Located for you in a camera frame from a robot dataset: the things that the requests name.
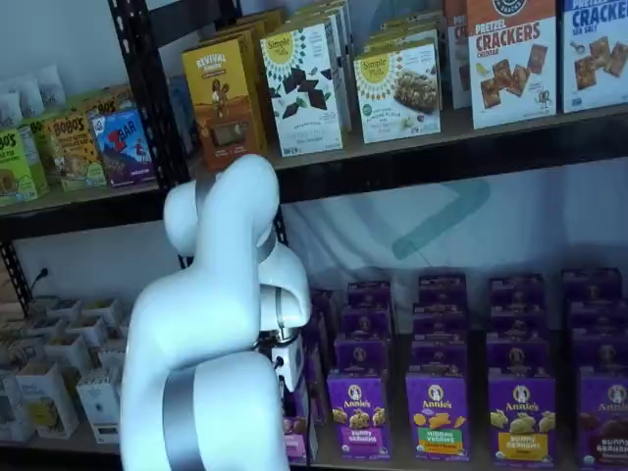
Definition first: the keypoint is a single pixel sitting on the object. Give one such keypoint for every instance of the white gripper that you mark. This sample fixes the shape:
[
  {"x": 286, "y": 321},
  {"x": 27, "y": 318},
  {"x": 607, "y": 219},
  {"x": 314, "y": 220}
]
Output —
[{"x": 292, "y": 363}]

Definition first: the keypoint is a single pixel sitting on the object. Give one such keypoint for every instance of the purple Annie's box pink patch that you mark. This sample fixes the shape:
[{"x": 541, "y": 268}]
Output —
[{"x": 293, "y": 449}]

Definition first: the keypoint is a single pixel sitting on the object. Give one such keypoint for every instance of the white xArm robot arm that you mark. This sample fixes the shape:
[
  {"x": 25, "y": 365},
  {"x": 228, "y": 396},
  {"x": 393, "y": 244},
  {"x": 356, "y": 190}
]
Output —
[{"x": 206, "y": 294}]

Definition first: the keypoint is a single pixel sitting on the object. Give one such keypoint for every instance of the purple Annie's box violet patch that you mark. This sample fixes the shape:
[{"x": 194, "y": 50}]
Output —
[
  {"x": 360, "y": 355},
  {"x": 358, "y": 417},
  {"x": 365, "y": 321},
  {"x": 368, "y": 294}
]

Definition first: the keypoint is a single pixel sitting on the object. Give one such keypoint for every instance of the purple Annie's box green patch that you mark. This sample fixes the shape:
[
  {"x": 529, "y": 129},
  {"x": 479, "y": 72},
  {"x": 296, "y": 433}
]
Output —
[
  {"x": 436, "y": 417},
  {"x": 439, "y": 355},
  {"x": 439, "y": 321},
  {"x": 441, "y": 289}
]

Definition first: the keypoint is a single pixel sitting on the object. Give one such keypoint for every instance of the white botanical print box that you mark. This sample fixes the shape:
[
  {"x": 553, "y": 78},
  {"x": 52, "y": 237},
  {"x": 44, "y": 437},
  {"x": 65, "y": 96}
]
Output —
[
  {"x": 44, "y": 328},
  {"x": 64, "y": 306},
  {"x": 46, "y": 402},
  {"x": 98, "y": 407},
  {"x": 112, "y": 355},
  {"x": 24, "y": 350},
  {"x": 15, "y": 407}
]

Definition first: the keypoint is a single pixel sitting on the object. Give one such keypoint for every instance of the purple Annie's box yellow patch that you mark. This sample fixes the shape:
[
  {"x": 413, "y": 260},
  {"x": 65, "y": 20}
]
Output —
[
  {"x": 517, "y": 324},
  {"x": 521, "y": 422},
  {"x": 516, "y": 292},
  {"x": 517, "y": 355}
]

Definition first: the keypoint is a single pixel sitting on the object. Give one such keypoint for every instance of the blue Zbar box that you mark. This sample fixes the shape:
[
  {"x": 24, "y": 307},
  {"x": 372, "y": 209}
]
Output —
[{"x": 122, "y": 147}]

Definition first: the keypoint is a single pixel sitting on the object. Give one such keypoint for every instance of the yellow orange Revival box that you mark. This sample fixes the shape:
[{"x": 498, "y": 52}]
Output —
[
  {"x": 221, "y": 98},
  {"x": 250, "y": 30},
  {"x": 267, "y": 17}
]

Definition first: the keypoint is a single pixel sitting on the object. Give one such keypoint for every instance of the purple Annie's box brown bunnies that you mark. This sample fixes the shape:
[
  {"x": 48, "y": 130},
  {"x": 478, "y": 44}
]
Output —
[
  {"x": 596, "y": 316},
  {"x": 601, "y": 350},
  {"x": 603, "y": 422},
  {"x": 591, "y": 284}
]

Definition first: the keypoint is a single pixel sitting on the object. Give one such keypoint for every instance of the Simple Mills dark crackers box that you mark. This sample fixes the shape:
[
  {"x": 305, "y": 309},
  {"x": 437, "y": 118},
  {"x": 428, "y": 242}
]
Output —
[
  {"x": 319, "y": 19},
  {"x": 324, "y": 6},
  {"x": 299, "y": 88}
]

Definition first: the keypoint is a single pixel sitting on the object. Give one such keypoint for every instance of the Simple Mills snack bar box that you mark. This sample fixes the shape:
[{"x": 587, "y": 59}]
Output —
[
  {"x": 397, "y": 93},
  {"x": 402, "y": 36},
  {"x": 407, "y": 22}
]

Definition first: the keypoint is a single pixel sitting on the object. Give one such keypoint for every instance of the orange Bobo's box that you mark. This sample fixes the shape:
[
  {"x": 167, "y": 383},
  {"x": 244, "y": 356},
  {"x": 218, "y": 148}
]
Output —
[
  {"x": 73, "y": 152},
  {"x": 110, "y": 104}
]

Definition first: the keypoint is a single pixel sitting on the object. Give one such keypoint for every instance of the green Bobo's box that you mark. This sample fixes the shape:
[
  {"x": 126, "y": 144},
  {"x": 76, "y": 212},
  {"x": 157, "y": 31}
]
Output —
[
  {"x": 19, "y": 172},
  {"x": 36, "y": 122}
]

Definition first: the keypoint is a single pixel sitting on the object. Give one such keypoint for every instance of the pretzel crackers cheddar box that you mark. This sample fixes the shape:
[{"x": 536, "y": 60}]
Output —
[{"x": 510, "y": 64}]

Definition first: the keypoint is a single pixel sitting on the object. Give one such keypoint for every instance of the pretzel crackers sea salt box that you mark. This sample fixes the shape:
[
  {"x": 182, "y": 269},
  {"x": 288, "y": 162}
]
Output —
[{"x": 596, "y": 59}]

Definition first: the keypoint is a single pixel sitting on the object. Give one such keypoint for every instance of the white backdrop sheet teal logo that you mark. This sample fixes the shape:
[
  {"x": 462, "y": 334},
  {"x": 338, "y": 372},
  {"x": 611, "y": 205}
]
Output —
[{"x": 539, "y": 230}]

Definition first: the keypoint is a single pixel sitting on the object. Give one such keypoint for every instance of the white pouch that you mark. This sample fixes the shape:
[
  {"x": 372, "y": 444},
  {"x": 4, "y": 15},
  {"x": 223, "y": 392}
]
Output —
[
  {"x": 51, "y": 86},
  {"x": 29, "y": 95},
  {"x": 10, "y": 110}
]

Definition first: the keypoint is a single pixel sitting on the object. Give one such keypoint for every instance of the black metal shelving frame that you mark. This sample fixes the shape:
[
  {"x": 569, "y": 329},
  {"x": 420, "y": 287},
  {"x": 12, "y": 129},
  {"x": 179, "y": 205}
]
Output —
[
  {"x": 392, "y": 169},
  {"x": 73, "y": 216}
]

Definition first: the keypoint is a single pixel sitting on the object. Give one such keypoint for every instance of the wall power outlet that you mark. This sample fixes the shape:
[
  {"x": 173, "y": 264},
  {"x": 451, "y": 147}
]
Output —
[{"x": 41, "y": 274}]

